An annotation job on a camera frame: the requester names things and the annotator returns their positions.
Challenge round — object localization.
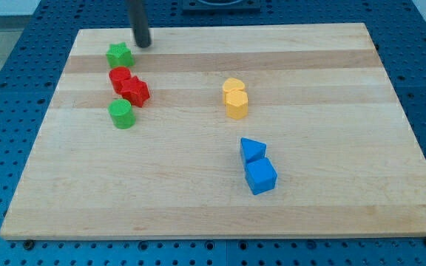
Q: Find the yellow heart block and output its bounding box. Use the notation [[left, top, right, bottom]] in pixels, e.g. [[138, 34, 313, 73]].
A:
[[222, 78, 246, 104]]

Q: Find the blue cube block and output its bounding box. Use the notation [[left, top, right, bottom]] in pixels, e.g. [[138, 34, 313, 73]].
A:
[[245, 157, 277, 195]]

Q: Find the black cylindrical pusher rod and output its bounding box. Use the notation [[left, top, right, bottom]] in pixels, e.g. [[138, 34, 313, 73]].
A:
[[125, 0, 152, 48]]

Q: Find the wooden board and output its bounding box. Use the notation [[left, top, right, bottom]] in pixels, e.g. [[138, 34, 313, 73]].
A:
[[0, 23, 426, 241]]

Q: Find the blue triangle block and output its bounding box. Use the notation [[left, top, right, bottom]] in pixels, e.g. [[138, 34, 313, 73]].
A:
[[240, 137, 267, 166]]

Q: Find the green star block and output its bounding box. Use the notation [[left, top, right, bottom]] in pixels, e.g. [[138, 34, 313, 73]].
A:
[[106, 42, 135, 68]]

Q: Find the yellow hexagon block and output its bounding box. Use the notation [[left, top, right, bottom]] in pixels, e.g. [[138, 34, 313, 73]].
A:
[[226, 90, 249, 120]]

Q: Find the green cylinder block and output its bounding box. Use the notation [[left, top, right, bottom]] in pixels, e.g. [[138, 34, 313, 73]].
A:
[[108, 98, 136, 129]]

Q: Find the red cylinder block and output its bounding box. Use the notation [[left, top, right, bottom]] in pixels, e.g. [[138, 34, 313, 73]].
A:
[[108, 66, 132, 95]]

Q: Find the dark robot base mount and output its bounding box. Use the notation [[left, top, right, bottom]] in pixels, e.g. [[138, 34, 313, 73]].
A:
[[180, 0, 261, 13]]

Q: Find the red star block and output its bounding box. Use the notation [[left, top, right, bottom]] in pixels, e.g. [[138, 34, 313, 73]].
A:
[[121, 76, 150, 108]]

